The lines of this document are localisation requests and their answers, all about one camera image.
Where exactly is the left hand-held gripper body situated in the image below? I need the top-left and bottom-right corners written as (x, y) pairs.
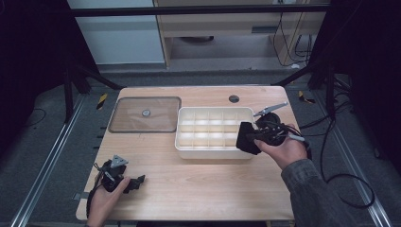
top-left (99, 154), bottom-right (130, 193)

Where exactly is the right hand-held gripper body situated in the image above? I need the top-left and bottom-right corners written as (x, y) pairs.
top-left (253, 101), bottom-right (289, 147)

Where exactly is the black sock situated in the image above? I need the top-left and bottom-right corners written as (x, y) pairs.
top-left (235, 121), bottom-right (263, 156)

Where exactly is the white compartment storage box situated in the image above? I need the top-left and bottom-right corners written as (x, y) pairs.
top-left (174, 106), bottom-right (256, 160)

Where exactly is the person's right hand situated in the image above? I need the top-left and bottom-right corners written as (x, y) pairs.
top-left (253, 123), bottom-right (308, 171)

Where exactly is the person's left hand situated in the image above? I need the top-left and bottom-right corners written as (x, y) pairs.
top-left (86, 175), bottom-right (131, 225)

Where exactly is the yellow black striped tape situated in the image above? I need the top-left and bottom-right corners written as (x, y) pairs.
top-left (297, 90), bottom-right (317, 105)
top-left (96, 93), bottom-right (109, 111)

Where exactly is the transparent box lid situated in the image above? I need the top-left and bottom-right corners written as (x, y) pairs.
top-left (108, 96), bottom-right (183, 134)

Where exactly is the black metal stand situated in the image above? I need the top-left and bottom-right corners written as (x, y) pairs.
top-left (61, 58), bottom-right (125, 125)
top-left (270, 60), bottom-right (338, 121)

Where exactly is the light wooden desk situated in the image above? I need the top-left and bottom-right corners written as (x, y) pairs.
top-left (153, 0), bottom-right (331, 69)

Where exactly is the black curtain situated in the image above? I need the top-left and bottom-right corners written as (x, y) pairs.
top-left (310, 0), bottom-right (401, 176)
top-left (0, 0), bottom-right (99, 155)

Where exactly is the white cabinet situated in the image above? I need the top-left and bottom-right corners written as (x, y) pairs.
top-left (66, 0), bottom-right (166, 65)

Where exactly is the black horizontal bar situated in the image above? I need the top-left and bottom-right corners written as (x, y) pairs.
top-left (67, 3), bottom-right (332, 18)

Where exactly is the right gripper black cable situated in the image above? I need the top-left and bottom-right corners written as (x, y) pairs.
top-left (273, 120), bottom-right (313, 161)

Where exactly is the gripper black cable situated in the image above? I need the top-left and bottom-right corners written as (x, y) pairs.
top-left (273, 120), bottom-right (313, 161)
top-left (85, 163), bottom-right (106, 219)

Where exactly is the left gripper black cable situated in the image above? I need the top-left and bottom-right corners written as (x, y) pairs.
top-left (85, 163), bottom-right (106, 219)

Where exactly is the grey metal table bracket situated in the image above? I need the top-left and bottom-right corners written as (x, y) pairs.
top-left (73, 191), bottom-right (93, 201)

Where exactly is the long black floor cable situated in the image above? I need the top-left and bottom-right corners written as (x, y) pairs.
top-left (298, 113), bottom-right (376, 210)

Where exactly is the aluminium floor rail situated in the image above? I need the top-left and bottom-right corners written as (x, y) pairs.
top-left (311, 90), bottom-right (394, 227)
top-left (9, 94), bottom-right (87, 227)

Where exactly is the black hanging cable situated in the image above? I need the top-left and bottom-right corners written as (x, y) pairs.
top-left (294, 33), bottom-right (314, 65)
top-left (272, 12), bottom-right (299, 68)

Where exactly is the thin black floor cable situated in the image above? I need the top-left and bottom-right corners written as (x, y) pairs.
top-left (21, 108), bottom-right (47, 129)

